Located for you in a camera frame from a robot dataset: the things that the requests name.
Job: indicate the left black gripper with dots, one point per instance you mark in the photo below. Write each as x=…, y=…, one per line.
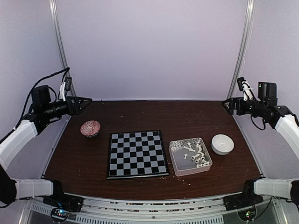
x=75, y=109

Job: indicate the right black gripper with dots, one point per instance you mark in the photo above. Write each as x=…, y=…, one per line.
x=238, y=100

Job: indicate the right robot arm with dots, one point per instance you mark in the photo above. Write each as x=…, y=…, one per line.
x=280, y=118

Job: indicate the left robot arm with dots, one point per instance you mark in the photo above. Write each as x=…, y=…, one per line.
x=42, y=112

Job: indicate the white chess piece pile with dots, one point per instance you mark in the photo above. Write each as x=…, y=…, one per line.
x=199, y=157

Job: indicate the red patterned bowl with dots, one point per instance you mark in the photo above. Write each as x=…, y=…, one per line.
x=90, y=129

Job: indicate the white ceramic bowl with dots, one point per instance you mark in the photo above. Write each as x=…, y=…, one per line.
x=222, y=144

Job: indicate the pink plastic basket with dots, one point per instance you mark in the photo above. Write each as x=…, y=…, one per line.
x=181, y=158

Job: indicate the black white chessboard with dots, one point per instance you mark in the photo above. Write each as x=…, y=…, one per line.
x=136, y=154

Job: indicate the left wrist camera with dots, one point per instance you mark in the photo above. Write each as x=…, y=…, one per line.
x=64, y=88

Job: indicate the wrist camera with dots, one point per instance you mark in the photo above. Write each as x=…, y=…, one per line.
x=245, y=87
x=64, y=88

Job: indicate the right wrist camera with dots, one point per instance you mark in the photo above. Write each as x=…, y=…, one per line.
x=245, y=87

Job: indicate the right aluminium frame post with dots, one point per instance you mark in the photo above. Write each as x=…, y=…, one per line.
x=245, y=39

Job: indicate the aluminium frame post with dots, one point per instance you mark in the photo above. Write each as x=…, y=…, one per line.
x=59, y=39
x=245, y=39

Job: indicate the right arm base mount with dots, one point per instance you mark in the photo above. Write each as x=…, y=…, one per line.
x=245, y=202

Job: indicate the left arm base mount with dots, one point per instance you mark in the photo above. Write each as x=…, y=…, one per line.
x=63, y=204

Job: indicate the left aluminium frame post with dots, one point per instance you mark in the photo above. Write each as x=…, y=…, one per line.
x=59, y=39

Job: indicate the front aluminium rail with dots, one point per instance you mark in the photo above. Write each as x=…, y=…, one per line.
x=205, y=210

